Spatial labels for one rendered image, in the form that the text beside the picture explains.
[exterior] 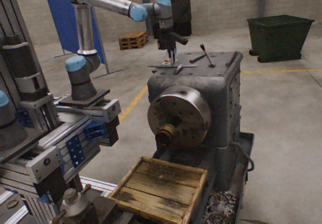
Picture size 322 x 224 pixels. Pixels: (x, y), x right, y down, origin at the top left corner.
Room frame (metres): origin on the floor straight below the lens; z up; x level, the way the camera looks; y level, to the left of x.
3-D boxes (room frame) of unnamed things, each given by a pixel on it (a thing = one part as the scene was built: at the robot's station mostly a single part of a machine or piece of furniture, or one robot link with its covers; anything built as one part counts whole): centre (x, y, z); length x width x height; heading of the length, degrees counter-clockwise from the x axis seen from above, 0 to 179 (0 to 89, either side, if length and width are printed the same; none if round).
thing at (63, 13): (7.44, 2.41, 1.18); 4.12 x 0.80 x 2.35; 34
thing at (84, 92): (1.34, 0.47, 1.21); 0.15 x 0.15 x 0.10
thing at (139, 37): (9.22, 0.78, 0.22); 1.25 x 0.86 x 0.44; 165
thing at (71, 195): (0.52, 0.30, 1.17); 0.04 x 0.04 x 0.03
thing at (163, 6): (1.34, -0.07, 1.59); 0.09 x 0.08 x 0.11; 76
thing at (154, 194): (0.79, 0.06, 0.89); 0.36 x 0.30 x 0.04; 61
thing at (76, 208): (0.52, 0.30, 1.13); 0.08 x 0.08 x 0.03
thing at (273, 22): (5.39, -2.79, 0.43); 1.34 x 0.94 x 0.85; 174
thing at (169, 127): (0.90, 0.00, 1.08); 0.09 x 0.09 x 0.09; 61
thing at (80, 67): (1.34, 0.47, 1.33); 0.13 x 0.12 x 0.14; 166
